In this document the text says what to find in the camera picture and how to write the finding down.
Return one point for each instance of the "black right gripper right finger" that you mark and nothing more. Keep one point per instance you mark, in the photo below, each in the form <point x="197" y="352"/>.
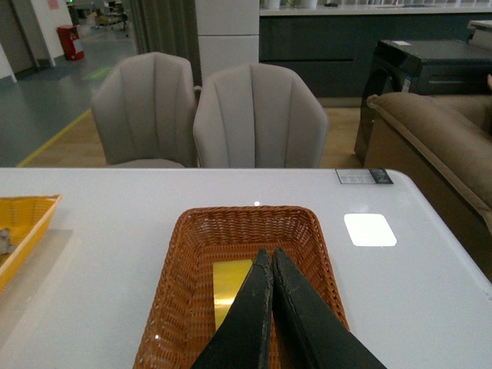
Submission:
<point x="309" y="335"/>

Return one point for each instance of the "yellow packing tape roll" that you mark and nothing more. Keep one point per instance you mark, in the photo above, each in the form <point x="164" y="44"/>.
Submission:
<point x="228" y="277"/>

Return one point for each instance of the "small grey plush toy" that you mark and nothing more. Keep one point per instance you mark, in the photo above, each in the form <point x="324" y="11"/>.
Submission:
<point x="5" y="242"/>

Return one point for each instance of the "brown wicker basket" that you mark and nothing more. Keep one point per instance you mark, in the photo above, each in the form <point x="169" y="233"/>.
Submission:
<point x="181" y="319"/>

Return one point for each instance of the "red fire extinguisher box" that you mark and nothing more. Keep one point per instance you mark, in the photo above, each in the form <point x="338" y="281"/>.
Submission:
<point x="70" y="42"/>

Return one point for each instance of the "right grey upholstered chair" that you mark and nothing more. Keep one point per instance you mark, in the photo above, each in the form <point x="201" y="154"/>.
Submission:
<point x="259" y="116"/>

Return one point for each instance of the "left grey upholstered chair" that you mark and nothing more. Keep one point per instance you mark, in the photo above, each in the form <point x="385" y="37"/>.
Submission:
<point x="144" y="113"/>

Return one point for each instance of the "grey upholstered chair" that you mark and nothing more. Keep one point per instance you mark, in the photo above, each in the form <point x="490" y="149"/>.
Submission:
<point x="144" y="113"/>
<point x="259" y="116"/>

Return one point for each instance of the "brown sofa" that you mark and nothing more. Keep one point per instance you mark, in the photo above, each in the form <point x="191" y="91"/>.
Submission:
<point x="443" y="143"/>

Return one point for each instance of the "table corner label sticker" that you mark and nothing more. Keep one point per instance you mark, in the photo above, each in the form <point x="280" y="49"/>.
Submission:
<point x="371" y="176"/>

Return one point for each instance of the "dark grey counter cabinet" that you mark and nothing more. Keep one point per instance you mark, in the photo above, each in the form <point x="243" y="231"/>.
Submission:
<point x="332" y="48"/>

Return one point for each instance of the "black appliance cabinet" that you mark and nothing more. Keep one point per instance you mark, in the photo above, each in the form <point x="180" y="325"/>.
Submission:
<point x="423" y="67"/>

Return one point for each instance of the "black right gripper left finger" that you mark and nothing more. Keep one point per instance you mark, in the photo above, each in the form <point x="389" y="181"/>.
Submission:
<point x="243" y="339"/>

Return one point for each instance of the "yellow wicker basket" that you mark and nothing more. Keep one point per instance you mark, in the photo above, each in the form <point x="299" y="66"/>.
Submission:
<point x="27" y="218"/>

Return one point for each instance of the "white pillar cabinet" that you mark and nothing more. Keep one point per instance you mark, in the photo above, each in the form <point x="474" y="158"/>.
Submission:
<point x="228" y="34"/>

